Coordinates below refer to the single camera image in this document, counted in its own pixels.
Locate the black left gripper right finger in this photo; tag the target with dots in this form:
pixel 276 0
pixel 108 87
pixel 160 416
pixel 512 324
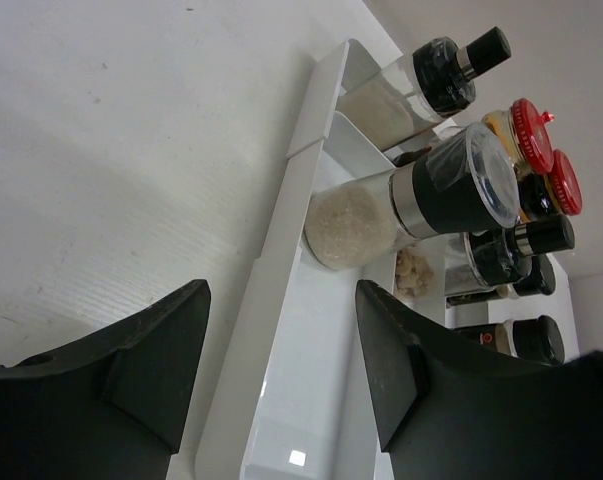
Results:
pixel 448 408

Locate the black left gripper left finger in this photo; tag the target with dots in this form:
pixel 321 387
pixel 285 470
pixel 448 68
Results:
pixel 110 405

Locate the black knob pepper grinder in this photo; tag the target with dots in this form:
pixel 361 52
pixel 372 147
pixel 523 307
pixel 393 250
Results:
pixel 468 263

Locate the clear cap salt grinder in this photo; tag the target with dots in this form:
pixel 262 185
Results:
pixel 465 183

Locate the red lid dark sauce jar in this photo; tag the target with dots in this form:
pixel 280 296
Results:
pixel 523 133

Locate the black knob cream grinder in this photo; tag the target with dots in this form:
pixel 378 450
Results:
pixel 418 92

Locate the small black cap spice bottle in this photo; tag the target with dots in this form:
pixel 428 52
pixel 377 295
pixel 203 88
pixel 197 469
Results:
pixel 540 281

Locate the white divided organizer tray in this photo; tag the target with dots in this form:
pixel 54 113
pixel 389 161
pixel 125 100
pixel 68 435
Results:
pixel 292 399

